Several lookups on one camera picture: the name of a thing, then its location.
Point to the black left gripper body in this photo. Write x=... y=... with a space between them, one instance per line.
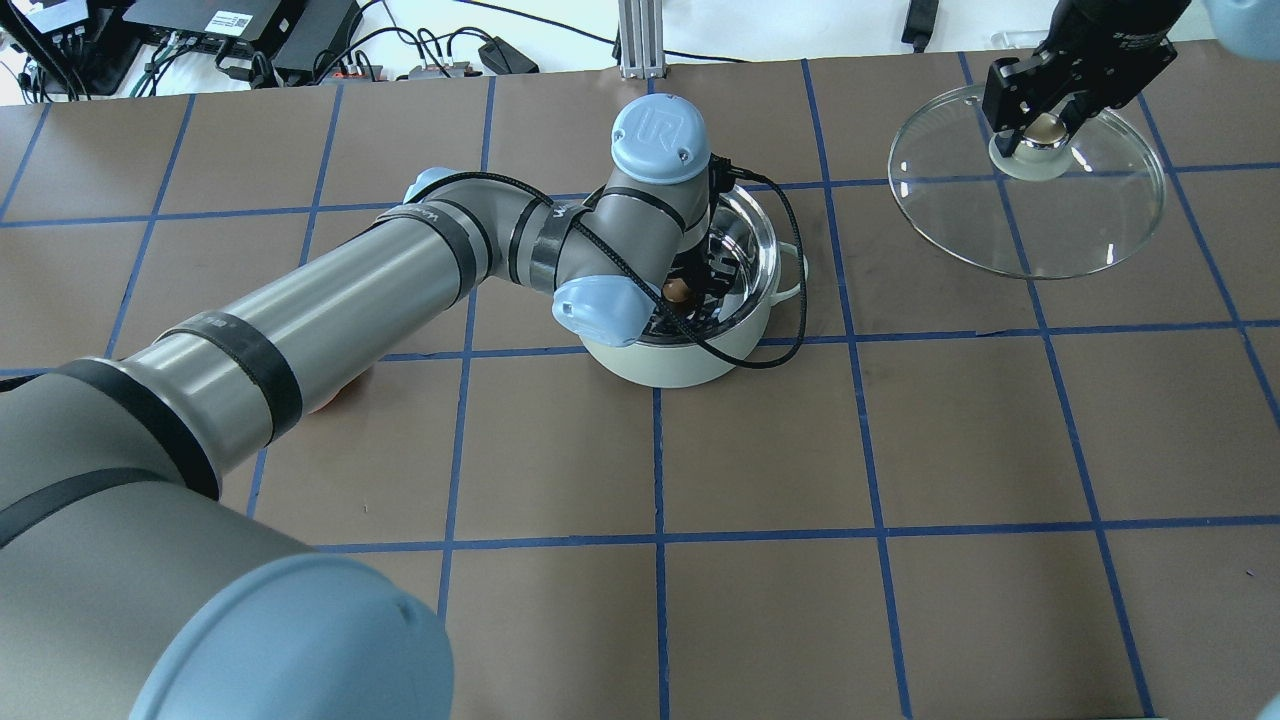
x=716 y=271

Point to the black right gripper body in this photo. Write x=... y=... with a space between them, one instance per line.
x=1108 y=40

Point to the brown egg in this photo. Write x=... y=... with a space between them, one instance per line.
x=676 y=290

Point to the glass pot lid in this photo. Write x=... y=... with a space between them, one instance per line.
x=1059 y=207

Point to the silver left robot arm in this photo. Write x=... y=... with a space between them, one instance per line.
x=130 y=592

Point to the white cooking pot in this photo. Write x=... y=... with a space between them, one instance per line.
x=772 y=271

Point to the black power adapter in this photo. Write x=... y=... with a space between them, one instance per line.
x=504 y=59

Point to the black computer box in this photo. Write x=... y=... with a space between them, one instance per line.
x=248 y=26

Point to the aluminium frame post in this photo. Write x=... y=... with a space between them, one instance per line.
x=639 y=40

